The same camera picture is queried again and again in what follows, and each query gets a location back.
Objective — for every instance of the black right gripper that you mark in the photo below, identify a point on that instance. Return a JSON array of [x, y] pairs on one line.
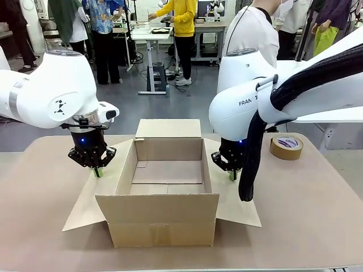
[[234, 153]]

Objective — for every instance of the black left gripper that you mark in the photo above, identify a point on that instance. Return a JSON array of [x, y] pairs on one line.
[[88, 141]]

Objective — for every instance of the brown packing tape roll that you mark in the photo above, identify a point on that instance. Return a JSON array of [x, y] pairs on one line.
[[286, 151]]

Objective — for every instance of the brown cardboard box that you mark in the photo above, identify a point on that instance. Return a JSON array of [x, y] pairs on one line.
[[158, 215]]

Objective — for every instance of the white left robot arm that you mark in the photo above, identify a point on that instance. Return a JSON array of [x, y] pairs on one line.
[[42, 85]]

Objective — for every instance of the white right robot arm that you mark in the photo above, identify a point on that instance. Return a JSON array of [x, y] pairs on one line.
[[235, 113]]

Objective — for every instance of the black step stool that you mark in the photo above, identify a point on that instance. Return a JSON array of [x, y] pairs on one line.
[[158, 76]]

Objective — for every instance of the person in blue patterned shirt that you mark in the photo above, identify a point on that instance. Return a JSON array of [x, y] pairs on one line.
[[105, 28]]

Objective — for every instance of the white standing desk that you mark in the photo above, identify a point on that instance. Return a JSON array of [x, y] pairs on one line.
[[150, 37]]

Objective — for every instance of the person in cream sweater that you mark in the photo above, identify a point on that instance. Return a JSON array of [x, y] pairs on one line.
[[255, 34]]

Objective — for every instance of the person with green scarf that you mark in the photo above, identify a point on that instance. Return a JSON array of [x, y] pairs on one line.
[[68, 20]]

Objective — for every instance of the wooden top work table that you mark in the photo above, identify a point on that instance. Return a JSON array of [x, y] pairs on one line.
[[211, 27]]

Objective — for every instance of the black tray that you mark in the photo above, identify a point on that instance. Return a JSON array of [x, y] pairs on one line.
[[161, 30]]

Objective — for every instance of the person in dark clothes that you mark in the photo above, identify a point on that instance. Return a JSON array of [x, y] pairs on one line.
[[17, 28]]

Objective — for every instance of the person in yellow hoodie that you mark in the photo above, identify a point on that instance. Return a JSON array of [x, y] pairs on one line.
[[184, 20]]

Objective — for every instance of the black stand pole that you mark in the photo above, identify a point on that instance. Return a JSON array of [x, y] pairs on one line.
[[304, 34]]

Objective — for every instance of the yellow-green bag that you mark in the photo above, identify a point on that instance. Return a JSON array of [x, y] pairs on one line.
[[326, 41]]

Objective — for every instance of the person in purple top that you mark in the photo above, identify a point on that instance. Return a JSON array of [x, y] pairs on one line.
[[337, 11]]

